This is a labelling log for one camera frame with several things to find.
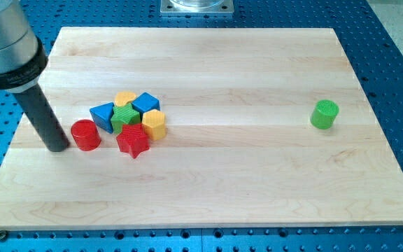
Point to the blue cube block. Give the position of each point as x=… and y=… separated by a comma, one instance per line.
x=145, y=103

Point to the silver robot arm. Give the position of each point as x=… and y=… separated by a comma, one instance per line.
x=22, y=60

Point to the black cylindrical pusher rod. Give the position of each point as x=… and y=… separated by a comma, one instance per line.
x=42, y=117

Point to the yellow hexagon block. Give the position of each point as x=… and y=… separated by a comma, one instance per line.
x=154, y=124

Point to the green cylinder block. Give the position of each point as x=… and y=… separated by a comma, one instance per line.
x=324, y=114

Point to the left board corner screw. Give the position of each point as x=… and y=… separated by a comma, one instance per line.
x=3, y=235

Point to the wooden board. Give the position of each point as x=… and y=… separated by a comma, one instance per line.
x=240, y=150

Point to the red star block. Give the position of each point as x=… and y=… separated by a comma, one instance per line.
x=133, y=140

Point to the blue triangle block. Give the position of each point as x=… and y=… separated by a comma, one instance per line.
x=102, y=115

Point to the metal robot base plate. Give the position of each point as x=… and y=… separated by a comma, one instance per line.
x=196, y=6

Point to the red cylinder block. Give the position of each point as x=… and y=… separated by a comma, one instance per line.
x=85, y=134

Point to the yellow heart block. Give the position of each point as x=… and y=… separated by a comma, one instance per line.
x=124, y=97

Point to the green star block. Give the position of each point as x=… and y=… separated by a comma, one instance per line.
x=124, y=115

